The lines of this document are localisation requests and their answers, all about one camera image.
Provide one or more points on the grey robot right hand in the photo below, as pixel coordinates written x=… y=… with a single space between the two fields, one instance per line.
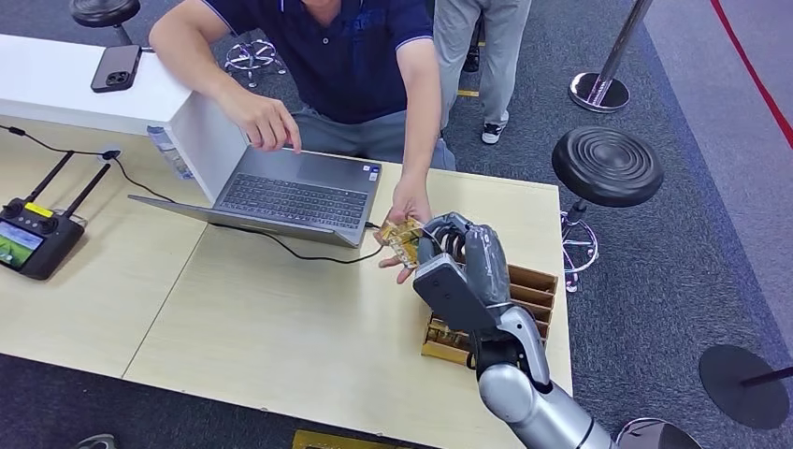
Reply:
x=489 y=266

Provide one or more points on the person's left hand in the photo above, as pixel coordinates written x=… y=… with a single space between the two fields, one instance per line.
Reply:
x=412 y=201

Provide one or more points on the person's right hand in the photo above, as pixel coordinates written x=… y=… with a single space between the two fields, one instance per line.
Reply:
x=263 y=121

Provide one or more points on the gold patterned card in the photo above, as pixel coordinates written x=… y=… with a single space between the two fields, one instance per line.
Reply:
x=404 y=238
x=449 y=334

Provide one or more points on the person's left forearm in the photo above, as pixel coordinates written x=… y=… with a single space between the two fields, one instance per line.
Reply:
x=420 y=136

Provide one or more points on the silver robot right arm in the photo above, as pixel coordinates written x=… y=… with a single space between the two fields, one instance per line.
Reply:
x=533 y=403

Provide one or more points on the person's right forearm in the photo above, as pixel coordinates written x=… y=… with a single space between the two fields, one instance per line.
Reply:
x=192 y=68

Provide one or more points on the wooden card tray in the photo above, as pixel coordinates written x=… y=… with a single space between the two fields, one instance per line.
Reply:
x=533 y=297

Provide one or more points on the seated person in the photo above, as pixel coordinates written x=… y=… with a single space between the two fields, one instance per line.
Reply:
x=347 y=68

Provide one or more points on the standing person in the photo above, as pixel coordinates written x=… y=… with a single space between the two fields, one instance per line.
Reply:
x=502 y=56

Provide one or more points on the chrome stool base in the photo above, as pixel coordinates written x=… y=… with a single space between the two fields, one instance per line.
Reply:
x=253 y=57

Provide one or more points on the grey laptop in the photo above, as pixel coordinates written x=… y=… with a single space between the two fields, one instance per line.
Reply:
x=291 y=198

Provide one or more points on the clear water bottle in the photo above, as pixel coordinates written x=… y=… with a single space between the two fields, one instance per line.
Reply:
x=168 y=152

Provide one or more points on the black round stool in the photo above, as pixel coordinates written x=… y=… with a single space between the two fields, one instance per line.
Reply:
x=105 y=11
x=607 y=164

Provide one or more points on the dark smartphone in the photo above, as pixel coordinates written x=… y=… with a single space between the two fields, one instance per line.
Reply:
x=116 y=68

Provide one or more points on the white desk cabinet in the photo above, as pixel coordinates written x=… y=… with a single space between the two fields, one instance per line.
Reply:
x=80 y=87

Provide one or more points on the yellow floor tape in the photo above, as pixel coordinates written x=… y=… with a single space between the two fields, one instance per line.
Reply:
x=347 y=441

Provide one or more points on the chrome stanchion base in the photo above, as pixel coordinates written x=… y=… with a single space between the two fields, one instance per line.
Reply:
x=669 y=437

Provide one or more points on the black remote controller with screen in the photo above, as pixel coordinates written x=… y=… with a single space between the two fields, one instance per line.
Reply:
x=37 y=238

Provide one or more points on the black stanchion base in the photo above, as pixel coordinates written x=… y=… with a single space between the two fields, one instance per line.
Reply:
x=737 y=387

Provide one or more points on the red floor tape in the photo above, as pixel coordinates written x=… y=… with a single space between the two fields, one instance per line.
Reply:
x=759 y=80

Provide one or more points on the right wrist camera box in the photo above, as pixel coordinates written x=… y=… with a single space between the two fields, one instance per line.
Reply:
x=449 y=294

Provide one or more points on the chrome stanchion post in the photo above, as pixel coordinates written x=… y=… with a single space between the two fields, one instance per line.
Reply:
x=599 y=92

